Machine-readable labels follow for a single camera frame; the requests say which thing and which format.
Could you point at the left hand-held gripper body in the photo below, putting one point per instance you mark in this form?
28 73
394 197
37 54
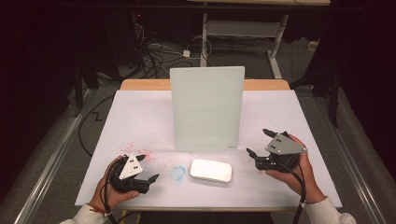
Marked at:
131 168

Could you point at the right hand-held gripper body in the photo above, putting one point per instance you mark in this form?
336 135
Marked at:
283 146

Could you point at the white whiteboard eraser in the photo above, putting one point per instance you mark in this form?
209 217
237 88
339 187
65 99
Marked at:
211 170

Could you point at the person's left hand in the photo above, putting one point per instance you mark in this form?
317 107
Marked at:
116 197

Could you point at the person's right hand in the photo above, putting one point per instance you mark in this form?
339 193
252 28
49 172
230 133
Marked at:
299 180

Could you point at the white paper table cover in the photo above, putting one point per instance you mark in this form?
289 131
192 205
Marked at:
140 118

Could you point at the small standing whiteboard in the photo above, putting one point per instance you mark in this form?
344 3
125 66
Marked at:
207 112

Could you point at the black metal stand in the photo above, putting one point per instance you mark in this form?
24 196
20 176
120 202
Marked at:
334 99
77 99

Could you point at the white power strip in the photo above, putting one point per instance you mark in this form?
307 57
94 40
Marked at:
313 45

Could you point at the small white power adapter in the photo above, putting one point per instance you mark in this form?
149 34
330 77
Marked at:
186 53

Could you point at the aluminium floor rail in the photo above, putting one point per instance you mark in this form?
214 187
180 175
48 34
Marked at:
359 177
46 177

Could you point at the white metal desk frame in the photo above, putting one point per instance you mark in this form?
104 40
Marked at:
239 28

